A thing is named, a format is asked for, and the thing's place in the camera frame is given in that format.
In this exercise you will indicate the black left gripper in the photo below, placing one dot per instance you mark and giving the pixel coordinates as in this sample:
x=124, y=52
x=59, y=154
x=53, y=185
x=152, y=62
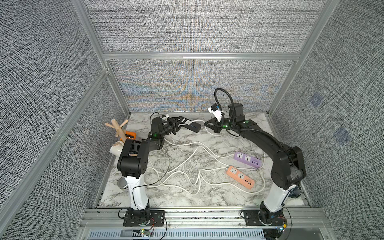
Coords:
x=174, y=124

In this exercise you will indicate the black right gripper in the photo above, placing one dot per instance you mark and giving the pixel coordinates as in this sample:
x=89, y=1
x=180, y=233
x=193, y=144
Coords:
x=217, y=124

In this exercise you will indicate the black and white power strip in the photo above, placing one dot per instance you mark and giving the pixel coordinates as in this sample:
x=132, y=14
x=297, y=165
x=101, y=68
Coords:
x=191, y=125

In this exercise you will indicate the pink power strip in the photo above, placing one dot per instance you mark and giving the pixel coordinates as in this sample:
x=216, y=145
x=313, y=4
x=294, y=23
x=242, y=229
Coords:
x=240, y=177

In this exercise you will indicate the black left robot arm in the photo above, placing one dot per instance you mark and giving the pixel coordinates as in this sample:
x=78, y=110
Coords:
x=133, y=160

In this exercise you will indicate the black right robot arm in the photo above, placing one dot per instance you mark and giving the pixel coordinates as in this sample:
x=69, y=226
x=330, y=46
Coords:
x=288, y=167

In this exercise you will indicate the orange box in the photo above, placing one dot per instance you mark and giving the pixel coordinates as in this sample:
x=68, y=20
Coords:
x=130, y=135

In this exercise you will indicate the wooden mug tree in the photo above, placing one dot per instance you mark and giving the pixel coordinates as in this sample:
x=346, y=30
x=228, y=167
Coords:
x=118, y=128

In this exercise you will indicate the cream ceramic mug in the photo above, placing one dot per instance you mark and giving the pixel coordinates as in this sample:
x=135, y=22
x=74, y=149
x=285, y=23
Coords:
x=117, y=148

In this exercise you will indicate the metal tin can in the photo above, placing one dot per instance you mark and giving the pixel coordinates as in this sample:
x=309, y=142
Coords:
x=122, y=183

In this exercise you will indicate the dark blue bowl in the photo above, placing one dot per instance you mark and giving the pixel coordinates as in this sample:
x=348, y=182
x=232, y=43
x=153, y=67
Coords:
x=295, y=192

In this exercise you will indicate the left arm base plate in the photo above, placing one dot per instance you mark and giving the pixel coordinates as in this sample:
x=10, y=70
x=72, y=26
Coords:
x=135, y=218

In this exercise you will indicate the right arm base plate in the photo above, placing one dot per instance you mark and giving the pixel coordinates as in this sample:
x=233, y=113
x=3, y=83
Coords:
x=264, y=218

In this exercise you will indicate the aluminium front rail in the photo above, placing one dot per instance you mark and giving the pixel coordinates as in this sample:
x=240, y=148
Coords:
x=297, y=217

